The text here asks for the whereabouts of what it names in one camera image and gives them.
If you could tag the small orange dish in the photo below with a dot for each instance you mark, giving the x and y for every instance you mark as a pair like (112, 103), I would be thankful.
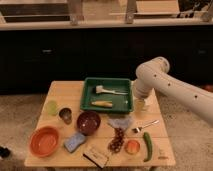
(132, 147)

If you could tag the blue sponge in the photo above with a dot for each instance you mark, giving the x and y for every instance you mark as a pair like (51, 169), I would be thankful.
(73, 142)

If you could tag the orange bowl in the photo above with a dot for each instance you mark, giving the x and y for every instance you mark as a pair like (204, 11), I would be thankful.
(44, 141)

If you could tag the white paper cup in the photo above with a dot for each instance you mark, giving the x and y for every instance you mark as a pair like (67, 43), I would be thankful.
(148, 103)

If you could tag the silver fork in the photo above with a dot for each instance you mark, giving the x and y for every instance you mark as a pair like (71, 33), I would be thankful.
(140, 128)

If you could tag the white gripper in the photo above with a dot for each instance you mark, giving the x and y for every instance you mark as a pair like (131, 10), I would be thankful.
(141, 92)

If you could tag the green plastic cup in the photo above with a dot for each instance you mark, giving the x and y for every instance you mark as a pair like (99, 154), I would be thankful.
(51, 108)

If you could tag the small metal cup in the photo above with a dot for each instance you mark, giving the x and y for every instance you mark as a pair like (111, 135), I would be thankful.
(66, 115)

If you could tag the wooden table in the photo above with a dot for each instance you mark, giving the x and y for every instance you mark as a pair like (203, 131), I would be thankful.
(68, 94)

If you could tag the yellow banana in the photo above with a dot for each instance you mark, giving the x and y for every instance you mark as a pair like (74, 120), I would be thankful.
(107, 104)

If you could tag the dark red bowl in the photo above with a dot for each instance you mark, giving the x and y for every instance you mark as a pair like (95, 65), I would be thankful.
(88, 122)

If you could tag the wooden block eraser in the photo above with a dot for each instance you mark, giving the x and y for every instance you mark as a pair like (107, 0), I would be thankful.
(96, 156)

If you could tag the dark cabinet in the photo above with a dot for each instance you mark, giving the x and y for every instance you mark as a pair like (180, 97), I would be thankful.
(31, 59)

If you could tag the green plastic tray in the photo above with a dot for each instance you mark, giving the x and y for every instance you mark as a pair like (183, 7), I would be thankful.
(120, 103)

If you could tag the silver spatula brush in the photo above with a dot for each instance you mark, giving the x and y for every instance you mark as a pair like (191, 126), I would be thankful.
(100, 89)

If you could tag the green chili pepper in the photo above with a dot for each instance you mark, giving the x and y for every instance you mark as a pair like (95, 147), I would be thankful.
(148, 142)

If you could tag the bunch of purple grapes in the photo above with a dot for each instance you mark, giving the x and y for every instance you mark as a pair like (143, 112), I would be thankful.
(116, 144)

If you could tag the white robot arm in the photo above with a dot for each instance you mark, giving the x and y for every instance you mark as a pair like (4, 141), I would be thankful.
(153, 74)

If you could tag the grey blue cloth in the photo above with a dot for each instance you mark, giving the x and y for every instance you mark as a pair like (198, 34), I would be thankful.
(122, 123)

